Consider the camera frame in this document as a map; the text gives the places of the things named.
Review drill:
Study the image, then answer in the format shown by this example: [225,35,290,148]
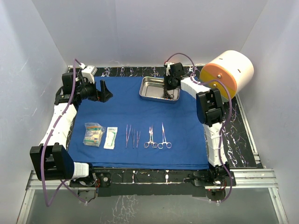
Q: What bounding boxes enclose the glove packet teal orange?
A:
[83,123,103,146]

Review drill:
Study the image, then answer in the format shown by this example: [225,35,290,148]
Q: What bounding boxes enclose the metal instrument tray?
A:
[139,77,180,103]

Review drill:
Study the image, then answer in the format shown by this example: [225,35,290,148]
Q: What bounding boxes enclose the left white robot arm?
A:
[30,72,113,186]

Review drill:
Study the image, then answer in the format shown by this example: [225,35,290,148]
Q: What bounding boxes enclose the blue surgical drape cloth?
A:
[68,77,208,170]

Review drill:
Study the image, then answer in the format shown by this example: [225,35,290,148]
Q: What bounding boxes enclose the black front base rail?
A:
[71,168,236,197]

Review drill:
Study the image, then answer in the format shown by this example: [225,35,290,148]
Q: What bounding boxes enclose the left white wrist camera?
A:
[81,65,97,84]

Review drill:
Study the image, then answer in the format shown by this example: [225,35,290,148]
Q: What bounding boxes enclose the steel surgical scissors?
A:
[158,123,172,149]

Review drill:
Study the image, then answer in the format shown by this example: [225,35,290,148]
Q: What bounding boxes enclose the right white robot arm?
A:
[164,62,228,185]

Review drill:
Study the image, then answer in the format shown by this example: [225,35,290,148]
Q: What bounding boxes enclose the steel hemostat clamp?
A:
[144,126,158,148]

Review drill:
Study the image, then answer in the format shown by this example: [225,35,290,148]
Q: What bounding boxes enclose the white cylindrical drawer container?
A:
[199,50,254,102]

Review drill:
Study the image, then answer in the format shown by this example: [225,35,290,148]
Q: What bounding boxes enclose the green packaged surgical supplies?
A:
[83,122,106,147]

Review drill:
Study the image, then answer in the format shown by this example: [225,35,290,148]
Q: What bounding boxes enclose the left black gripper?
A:
[76,77,113,103]

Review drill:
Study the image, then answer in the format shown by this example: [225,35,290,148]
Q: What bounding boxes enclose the white suture packet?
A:
[104,127,118,150]

